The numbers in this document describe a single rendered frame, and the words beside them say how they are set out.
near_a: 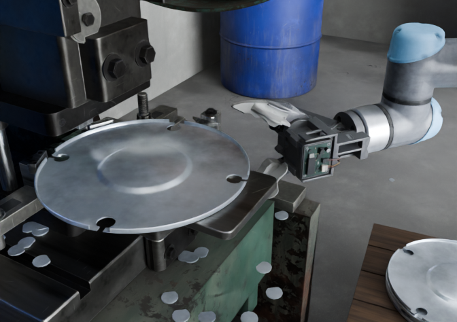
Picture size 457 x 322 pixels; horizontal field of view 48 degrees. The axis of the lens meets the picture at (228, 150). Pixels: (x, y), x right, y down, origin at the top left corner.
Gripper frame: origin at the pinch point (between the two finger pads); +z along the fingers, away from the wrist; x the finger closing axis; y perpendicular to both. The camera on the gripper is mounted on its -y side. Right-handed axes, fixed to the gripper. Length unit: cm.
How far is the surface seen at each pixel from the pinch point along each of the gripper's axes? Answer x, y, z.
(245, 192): 0.1, 10.8, 2.1
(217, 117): -0.9, -9.5, -2.0
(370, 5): 53, -245, -214
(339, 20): 67, -263, -200
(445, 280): 40, 4, -48
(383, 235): 43, -17, -48
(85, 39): -19.1, 0.7, 18.2
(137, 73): -13.2, -1.9, 12.0
